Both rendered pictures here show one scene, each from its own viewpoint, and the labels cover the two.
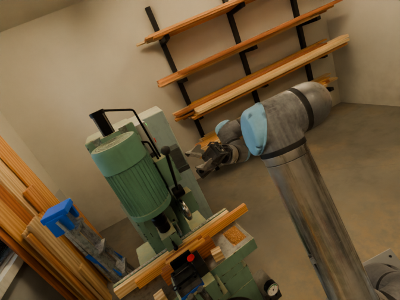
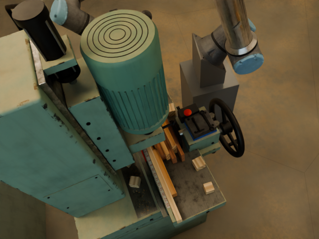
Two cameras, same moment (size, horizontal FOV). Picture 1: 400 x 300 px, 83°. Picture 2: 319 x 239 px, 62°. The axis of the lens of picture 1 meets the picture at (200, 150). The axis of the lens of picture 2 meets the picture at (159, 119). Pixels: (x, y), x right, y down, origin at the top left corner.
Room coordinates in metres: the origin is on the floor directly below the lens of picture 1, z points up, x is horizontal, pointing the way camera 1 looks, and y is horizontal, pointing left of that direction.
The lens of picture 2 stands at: (0.72, 0.73, 1.89)
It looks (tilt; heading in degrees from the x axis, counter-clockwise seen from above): 59 degrees down; 276
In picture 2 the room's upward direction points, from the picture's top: 13 degrees counter-clockwise
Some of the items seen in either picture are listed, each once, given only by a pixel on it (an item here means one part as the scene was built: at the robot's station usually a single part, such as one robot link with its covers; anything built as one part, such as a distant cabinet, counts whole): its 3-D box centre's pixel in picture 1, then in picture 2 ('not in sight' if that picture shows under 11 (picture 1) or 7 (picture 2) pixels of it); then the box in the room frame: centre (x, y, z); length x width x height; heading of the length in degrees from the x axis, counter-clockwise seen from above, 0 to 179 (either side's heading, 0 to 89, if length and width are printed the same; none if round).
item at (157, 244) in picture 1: (143, 189); (58, 151); (1.09, 0.36, 1.16); 0.22 x 0.22 x 0.72; 17
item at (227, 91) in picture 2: not in sight; (206, 97); (0.46, -0.37, 0.28); 0.30 x 0.30 x 0.55; 9
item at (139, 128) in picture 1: (144, 136); not in sight; (1.16, 0.23, 1.40); 0.10 x 0.06 x 0.16; 17
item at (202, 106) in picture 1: (258, 68); not in sight; (3.13, -1.18, 1.20); 2.71 x 0.56 x 2.40; 99
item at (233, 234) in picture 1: (233, 234); not in sight; (0.80, 0.02, 0.91); 0.10 x 0.07 x 0.02; 17
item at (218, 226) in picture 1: (195, 242); (145, 130); (0.84, 0.19, 0.92); 0.60 x 0.02 x 0.04; 107
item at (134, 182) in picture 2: not in sight; (135, 181); (0.92, 0.38, 0.82); 0.04 x 0.04 x 0.04; 76
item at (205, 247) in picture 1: (190, 261); (170, 132); (0.74, 0.23, 0.93); 0.25 x 0.01 x 0.07; 107
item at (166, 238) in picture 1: (169, 234); (144, 136); (0.84, 0.28, 1.03); 0.14 x 0.07 x 0.09; 17
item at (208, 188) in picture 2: not in sight; (208, 188); (0.63, 0.47, 0.92); 0.03 x 0.03 x 0.04; 12
